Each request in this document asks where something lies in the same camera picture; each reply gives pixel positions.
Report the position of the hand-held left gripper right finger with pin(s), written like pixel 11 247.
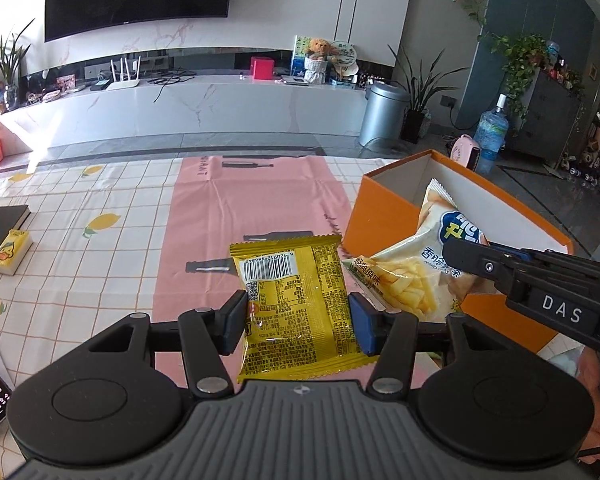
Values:
pixel 362 325

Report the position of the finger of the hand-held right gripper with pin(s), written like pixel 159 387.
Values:
pixel 555 256
pixel 472 257

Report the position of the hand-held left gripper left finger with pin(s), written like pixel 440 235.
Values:
pixel 236 320

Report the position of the yellow snack packet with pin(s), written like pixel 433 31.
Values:
pixel 290 300

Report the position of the white fries snack packet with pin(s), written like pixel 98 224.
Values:
pixel 415 280

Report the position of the orange cardboard box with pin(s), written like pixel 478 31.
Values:
pixel 380 210

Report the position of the person's right hand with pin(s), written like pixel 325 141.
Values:
pixel 591 372

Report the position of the row of shoes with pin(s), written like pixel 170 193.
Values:
pixel 582 172

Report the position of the pink space heater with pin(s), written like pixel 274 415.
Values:
pixel 464 152

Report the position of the blue water jug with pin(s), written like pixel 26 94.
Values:
pixel 490 137

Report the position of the pink bottle print mat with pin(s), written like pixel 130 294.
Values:
pixel 260 200

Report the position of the dark grey cabinet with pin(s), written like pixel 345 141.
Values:
pixel 547 120

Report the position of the long leaf potted plant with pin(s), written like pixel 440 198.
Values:
pixel 420 105

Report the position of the checked lemon print tablecloth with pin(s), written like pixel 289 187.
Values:
pixel 80 260

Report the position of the silver trash can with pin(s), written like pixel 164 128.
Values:
pixel 382 115

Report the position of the trailing green plant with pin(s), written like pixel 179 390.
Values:
pixel 522 60

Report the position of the white marble tv console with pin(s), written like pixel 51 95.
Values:
pixel 180 110

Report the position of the yellow tissue pack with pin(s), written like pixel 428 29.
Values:
pixel 11 255

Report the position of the round paper fan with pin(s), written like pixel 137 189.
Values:
pixel 344 55

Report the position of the teddy bear in basket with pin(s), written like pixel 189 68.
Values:
pixel 316 62

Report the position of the red box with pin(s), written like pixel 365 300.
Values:
pixel 261 69

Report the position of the black book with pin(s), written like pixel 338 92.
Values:
pixel 0 230

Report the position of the white router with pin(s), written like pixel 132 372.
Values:
pixel 124 80

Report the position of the colourful picture card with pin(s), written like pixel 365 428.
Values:
pixel 297 52

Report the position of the tall grassy potted plant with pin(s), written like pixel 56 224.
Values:
pixel 11 65

